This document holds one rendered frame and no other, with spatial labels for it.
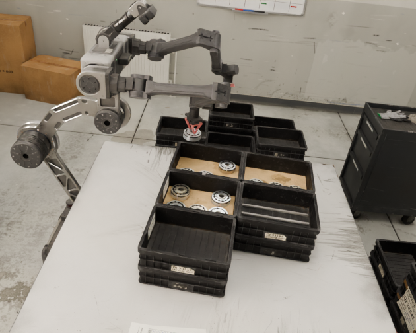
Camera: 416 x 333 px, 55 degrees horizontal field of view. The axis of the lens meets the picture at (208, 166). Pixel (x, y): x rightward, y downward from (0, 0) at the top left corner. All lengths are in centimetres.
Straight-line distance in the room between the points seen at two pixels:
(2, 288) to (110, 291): 118
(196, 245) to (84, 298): 54
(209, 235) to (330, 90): 363
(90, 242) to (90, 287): 28
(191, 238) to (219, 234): 14
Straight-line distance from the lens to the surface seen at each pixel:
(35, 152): 239
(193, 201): 213
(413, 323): 256
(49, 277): 199
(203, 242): 192
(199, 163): 241
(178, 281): 184
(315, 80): 519
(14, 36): 501
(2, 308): 285
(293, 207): 222
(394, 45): 529
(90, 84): 184
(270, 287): 197
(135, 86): 181
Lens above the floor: 220
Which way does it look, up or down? 35 degrees down
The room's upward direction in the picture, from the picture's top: 7 degrees clockwise
